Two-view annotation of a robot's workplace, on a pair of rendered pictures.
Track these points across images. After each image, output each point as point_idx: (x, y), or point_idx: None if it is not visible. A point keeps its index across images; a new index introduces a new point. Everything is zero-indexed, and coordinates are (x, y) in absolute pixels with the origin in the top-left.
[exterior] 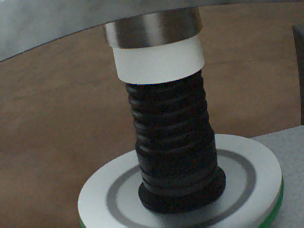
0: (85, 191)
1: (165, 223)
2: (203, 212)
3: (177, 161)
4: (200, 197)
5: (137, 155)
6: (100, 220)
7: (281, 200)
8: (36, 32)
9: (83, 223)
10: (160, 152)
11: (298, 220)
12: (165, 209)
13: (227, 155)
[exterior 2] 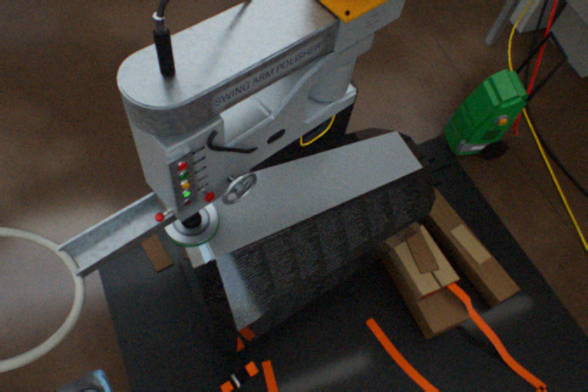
0: None
1: (191, 232)
2: (199, 227)
3: (192, 220)
4: (197, 223)
5: None
6: (174, 234)
7: (219, 223)
8: (174, 220)
9: (171, 236)
10: (189, 219)
11: (226, 226)
12: (190, 227)
13: None
